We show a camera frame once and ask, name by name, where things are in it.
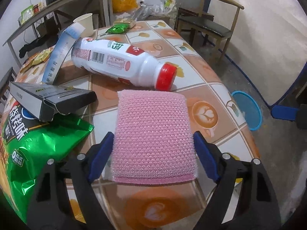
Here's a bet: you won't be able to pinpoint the yellow plastic bag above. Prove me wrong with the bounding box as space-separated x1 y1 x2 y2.
120 0 139 12
112 0 123 13

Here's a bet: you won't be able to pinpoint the small green packet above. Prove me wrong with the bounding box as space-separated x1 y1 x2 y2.
106 24 130 34

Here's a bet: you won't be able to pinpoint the grey plastic bag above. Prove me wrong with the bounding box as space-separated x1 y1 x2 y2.
131 3 163 21

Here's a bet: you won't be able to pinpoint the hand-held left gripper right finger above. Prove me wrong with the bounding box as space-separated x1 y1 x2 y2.
192 131 281 230

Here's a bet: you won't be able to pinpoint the pink sponge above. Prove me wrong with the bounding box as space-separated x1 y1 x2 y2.
109 89 199 184

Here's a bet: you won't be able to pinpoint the white paper cup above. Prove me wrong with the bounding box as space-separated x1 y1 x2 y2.
73 13 94 37

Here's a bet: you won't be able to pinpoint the patterned tablecloth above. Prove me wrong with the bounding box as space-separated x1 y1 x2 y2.
0 19 262 230

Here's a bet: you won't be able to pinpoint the blue and white carton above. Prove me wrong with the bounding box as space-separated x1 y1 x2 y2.
41 22 85 85

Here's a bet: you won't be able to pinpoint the blue plastic wastebasket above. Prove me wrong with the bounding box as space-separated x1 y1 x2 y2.
230 90 263 132

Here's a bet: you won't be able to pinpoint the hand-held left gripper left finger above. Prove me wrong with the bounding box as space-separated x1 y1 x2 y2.
29 131 115 230

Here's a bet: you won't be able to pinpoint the grey and black cardboard box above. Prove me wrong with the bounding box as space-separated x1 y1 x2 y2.
10 81 97 122

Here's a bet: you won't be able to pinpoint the white and green bag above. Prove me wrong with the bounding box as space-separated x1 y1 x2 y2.
163 0 177 13

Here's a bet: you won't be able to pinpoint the green packet with clear window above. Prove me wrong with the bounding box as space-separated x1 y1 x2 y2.
20 5 34 24

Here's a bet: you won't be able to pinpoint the black clothes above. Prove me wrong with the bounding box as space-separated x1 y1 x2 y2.
19 38 59 58

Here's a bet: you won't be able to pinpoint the green chip bag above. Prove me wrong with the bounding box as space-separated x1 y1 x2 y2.
0 101 95 223

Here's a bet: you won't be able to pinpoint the yellow snack bag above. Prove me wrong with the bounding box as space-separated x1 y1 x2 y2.
19 47 56 74

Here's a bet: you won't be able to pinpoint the white mattress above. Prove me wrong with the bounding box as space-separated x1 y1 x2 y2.
207 0 307 106

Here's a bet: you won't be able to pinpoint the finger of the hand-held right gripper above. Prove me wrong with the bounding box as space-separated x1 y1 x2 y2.
271 104 300 121

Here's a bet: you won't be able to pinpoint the small gold box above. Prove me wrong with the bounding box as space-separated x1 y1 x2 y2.
113 18 136 29

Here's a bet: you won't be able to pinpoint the white bottle with red cap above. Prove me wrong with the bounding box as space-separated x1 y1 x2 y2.
71 37 177 91

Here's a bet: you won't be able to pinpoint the wooden chair with black seat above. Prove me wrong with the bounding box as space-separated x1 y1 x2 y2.
176 0 245 60

